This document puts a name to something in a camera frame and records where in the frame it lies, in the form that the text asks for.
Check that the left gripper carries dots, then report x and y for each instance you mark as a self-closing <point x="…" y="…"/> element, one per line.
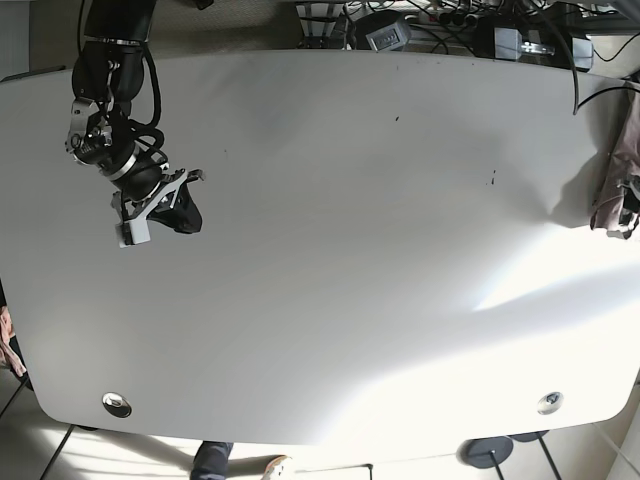
<point x="629" y="212"/>

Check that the mauve pink T-shirt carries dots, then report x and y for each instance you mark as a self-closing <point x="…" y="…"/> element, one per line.
<point x="622" y="161"/>

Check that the table cable grommet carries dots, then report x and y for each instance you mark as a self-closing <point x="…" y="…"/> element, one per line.
<point x="116" y="405"/>
<point x="550" y="403"/>

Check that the white orange shoe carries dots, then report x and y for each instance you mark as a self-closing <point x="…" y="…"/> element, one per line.
<point x="279" y="468"/>

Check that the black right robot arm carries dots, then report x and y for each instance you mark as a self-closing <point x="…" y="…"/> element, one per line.
<point x="115" y="116"/>

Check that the pink cloth at table edge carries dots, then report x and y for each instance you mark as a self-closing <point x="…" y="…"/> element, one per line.
<point x="9" y="356"/>

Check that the black floor stand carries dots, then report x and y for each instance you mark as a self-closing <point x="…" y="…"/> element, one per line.
<point x="486" y="453"/>
<point x="538" y="437"/>

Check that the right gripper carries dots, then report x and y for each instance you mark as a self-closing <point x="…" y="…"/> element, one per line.
<point x="140" y="190"/>

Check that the right black floor stand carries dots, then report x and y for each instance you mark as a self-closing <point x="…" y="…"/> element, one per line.
<point x="538" y="437"/>

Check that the left black floor stand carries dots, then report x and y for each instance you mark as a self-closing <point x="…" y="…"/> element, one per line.
<point x="486" y="453"/>

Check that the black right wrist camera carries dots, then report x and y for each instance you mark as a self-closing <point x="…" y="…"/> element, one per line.
<point x="183" y="216"/>

